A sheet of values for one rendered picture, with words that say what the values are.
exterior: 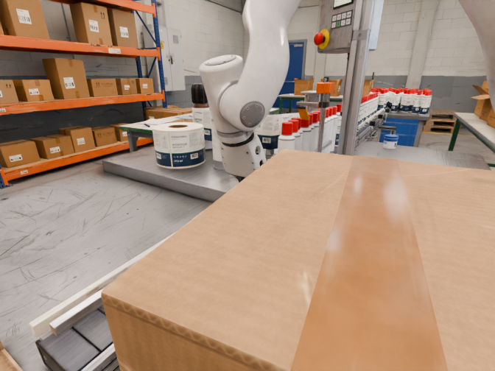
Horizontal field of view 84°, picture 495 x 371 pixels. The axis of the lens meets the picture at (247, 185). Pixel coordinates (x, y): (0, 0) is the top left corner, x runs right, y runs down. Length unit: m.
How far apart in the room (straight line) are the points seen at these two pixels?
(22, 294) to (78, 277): 0.09
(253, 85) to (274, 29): 0.11
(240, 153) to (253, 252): 0.46
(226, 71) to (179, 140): 0.58
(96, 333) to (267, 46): 0.50
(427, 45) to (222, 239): 8.36
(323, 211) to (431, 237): 0.07
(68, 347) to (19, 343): 0.13
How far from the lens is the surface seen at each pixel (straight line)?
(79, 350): 0.47
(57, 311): 0.49
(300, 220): 0.20
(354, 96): 0.94
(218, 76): 0.52
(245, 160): 0.61
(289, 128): 0.82
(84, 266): 0.71
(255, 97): 0.47
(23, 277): 0.75
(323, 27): 1.06
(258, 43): 0.49
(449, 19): 8.59
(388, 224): 0.21
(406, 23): 8.57
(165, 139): 1.07
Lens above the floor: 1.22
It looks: 22 degrees down
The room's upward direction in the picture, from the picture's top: straight up
